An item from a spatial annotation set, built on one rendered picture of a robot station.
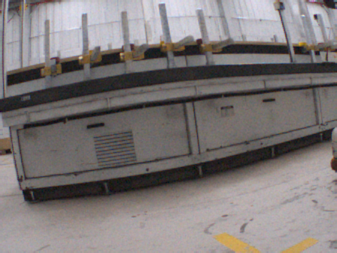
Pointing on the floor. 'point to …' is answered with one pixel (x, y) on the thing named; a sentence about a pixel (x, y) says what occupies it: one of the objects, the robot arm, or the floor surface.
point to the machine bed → (164, 127)
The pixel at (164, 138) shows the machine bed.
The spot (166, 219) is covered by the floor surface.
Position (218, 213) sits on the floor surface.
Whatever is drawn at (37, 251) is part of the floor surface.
